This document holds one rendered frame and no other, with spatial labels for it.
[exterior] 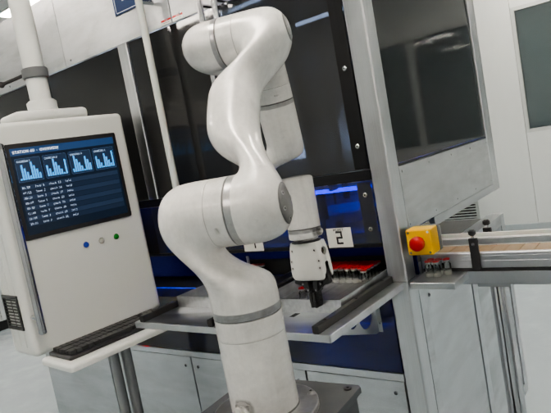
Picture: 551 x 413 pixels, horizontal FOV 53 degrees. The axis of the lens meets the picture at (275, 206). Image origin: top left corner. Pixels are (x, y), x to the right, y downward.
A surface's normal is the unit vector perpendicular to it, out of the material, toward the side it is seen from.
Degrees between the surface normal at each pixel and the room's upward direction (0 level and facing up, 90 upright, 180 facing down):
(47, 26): 90
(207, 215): 85
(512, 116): 90
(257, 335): 90
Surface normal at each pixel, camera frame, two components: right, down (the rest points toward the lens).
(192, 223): -0.27, 0.17
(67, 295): 0.73, -0.07
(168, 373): -0.59, 0.19
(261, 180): 0.06, -0.51
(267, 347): 0.42, 0.01
